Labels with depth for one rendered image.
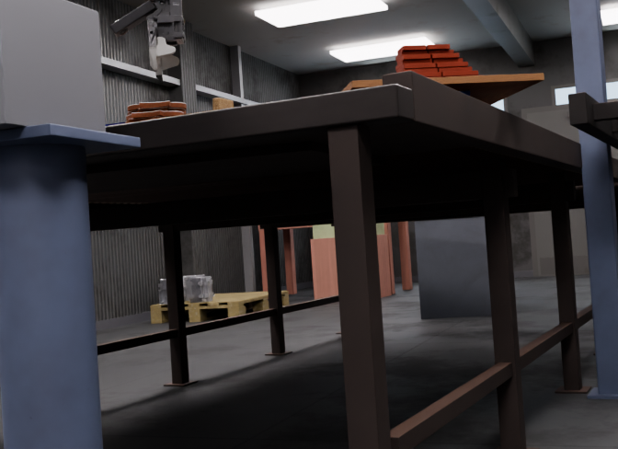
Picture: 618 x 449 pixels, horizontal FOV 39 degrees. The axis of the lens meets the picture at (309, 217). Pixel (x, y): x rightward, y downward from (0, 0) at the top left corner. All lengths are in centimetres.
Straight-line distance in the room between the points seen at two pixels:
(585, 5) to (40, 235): 245
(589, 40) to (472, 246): 344
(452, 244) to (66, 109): 531
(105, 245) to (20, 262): 635
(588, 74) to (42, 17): 233
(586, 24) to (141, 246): 572
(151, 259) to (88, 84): 693
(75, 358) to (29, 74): 49
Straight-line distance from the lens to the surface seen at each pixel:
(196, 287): 785
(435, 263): 669
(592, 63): 346
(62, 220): 157
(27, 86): 152
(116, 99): 829
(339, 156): 157
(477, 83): 227
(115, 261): 803
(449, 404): 201
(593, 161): 342
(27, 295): 157
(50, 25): 159
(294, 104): 160
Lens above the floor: 65
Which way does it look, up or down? 2 degrees up
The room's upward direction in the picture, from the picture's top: 4 degrees counter-clockwise
